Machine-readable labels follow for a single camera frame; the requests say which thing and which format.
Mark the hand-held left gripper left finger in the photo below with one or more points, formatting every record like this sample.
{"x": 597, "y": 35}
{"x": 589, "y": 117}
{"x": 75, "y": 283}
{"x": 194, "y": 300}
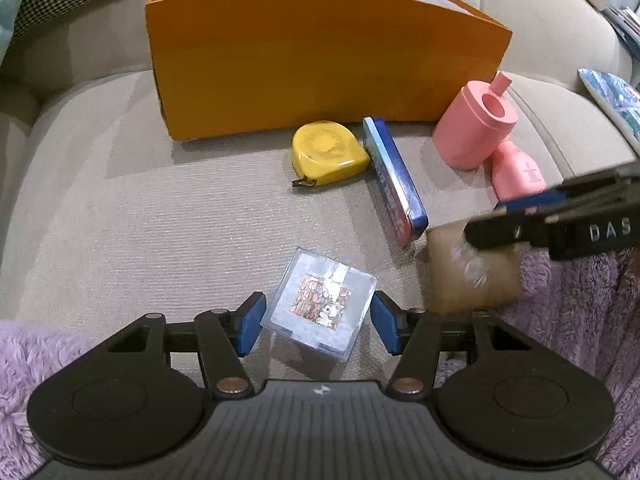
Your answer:
{"x": 250, "y": 322}

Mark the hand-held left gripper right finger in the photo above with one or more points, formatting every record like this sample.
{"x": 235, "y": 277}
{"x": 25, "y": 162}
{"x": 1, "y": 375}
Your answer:
{"x": 385, "y": 320}

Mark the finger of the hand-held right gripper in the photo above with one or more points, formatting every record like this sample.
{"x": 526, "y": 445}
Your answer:
{"x": 530, "y": 202}
{"x": 500, "y": 232}

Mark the small brown cardboard box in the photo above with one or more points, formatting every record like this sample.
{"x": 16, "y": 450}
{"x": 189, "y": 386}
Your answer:
{"x": 460, "y": 285}

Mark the clear plastic case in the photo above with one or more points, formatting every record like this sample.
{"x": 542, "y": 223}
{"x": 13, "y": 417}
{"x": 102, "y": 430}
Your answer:
{"x": 320, "y": 300}

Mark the blue tin box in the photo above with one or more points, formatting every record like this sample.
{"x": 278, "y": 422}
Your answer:
{"x": 395, "y": 185}

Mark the yellow tape measure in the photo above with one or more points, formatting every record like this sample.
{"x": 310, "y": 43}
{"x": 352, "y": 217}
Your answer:
{"x": 325, "y": 152}

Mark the orange cardboard box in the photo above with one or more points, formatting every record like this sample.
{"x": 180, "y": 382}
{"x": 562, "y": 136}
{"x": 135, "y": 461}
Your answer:
{"x": 300, "y": 60}

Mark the pink bottle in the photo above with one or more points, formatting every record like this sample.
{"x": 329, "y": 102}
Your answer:
{"x": 515, "y": 175}

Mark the pink cup with spout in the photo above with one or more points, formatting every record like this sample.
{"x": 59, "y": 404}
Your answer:
{"x": 465, "y": 130}

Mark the purple fluffy blanket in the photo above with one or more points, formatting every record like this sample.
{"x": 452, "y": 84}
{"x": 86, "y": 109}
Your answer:
{"x": 575, "y": 320}

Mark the blue patterned pillow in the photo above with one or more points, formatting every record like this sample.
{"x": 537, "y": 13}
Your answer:
{"x": 615, "y": 105}

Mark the beige sofa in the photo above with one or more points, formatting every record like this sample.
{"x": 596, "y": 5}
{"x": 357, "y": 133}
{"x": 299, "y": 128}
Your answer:
{"x": 150, "y": 210}

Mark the light blue pillow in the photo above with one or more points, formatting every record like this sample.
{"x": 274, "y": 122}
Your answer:
{"x": 12, "y": 5}

